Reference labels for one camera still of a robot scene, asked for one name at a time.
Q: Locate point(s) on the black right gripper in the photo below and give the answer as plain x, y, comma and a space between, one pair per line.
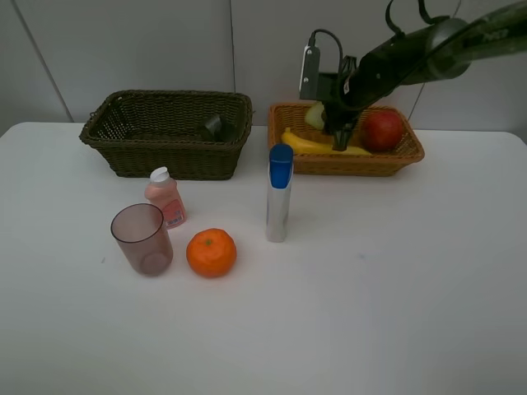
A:
338, 119

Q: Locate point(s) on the halved avocado with pit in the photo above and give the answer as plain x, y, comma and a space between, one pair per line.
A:
315, 116

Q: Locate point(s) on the yellow banana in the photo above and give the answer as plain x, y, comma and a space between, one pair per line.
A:
302, 146

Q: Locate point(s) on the red apple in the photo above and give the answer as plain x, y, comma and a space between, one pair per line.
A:
382, 131

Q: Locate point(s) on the dark green pump bottle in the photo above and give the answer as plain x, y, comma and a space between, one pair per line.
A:
217, 129

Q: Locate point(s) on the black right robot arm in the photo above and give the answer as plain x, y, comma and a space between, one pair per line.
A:
442, 50

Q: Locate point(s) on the white tube blue cap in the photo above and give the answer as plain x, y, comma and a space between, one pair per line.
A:
280, 172

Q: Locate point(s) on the orange wicker basket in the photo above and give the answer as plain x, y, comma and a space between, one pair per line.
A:
291, 116

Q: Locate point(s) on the dark green wicker basket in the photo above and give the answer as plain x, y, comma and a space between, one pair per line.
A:
137, 131

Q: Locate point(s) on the orange tangerine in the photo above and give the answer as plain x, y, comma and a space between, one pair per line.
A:
211, 253

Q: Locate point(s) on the pink bottle white cap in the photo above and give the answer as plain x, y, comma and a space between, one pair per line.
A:
162, 192

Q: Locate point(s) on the translucent pink plastic cup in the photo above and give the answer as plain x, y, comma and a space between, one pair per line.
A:
140, 231

